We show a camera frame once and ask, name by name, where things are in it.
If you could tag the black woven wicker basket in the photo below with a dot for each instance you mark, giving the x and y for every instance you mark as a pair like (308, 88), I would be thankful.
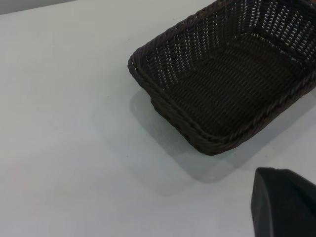
(222, 86)

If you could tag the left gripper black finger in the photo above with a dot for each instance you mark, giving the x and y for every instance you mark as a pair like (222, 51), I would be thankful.
(284, 205)

